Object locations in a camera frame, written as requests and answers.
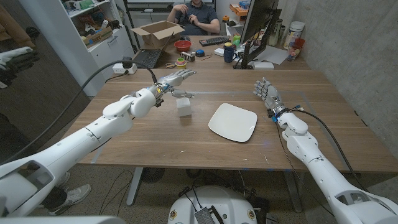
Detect white shelf cabinet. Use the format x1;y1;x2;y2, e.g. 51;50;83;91
17;0;136;97

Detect black stand post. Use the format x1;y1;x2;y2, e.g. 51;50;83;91
123;0;139;52

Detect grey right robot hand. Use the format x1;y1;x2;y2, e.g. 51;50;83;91
252;77;289;117

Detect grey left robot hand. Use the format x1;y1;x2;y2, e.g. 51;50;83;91
155;68;198;100

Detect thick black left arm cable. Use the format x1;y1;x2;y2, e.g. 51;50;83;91
0;59;158;166

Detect black round floor grille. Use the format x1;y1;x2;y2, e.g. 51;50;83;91
141;167;166;184

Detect seated person in dark shirt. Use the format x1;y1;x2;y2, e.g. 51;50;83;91
166;0;221;36

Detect white canister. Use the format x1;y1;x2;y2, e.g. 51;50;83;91
282;21;306;50

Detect black power adapter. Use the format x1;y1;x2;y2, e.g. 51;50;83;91
121;56;134;70

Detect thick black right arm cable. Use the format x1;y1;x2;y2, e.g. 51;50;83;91
291;106;368;192

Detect orange box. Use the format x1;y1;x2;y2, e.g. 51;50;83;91
229;2;250;17

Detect white paper sheet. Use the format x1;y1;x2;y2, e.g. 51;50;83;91
248;44;289;66

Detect dark bottle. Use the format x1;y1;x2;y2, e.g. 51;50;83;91
268;18;284;48

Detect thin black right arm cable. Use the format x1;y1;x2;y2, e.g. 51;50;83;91
274;120;335;217

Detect flat white box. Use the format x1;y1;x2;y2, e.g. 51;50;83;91
252;61;275;70

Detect open cardboard box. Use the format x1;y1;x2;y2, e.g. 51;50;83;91
129;20;186;49

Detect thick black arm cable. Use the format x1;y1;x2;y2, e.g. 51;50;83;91
0;59;158;166
291;106;368;192

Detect black computer monitor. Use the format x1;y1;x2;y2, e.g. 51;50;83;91
239;0;282;70

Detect grey table leg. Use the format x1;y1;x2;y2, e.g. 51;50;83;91
126;167;145;207
284;170;304;213

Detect white cube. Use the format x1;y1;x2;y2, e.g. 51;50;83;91
175;97;193;118

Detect colourful stacked rings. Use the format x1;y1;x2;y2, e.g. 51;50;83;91
174;57;188;70

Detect white paper plate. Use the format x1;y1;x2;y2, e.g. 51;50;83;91
208;103;259;143

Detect black keyboard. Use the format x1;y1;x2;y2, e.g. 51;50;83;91
198;35;231;48

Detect brown labelled carton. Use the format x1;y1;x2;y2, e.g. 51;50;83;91
81;26;114;48

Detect white sneaker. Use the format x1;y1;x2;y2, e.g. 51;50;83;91
55;170;71;188
47;183;93;217

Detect white robot torso base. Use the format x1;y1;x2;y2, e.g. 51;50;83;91
167;185;259;224

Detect white power strip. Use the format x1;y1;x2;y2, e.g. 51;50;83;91
111;62;139;75

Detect black laptop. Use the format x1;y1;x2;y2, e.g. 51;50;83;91
132;30;176;70

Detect black and white block rack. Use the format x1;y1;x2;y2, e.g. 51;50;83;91
180;50;197;63

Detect dark blue mug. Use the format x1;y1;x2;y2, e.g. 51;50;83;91
223;45;238;64

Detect red bowl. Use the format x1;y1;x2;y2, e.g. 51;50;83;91
174;40;193;53

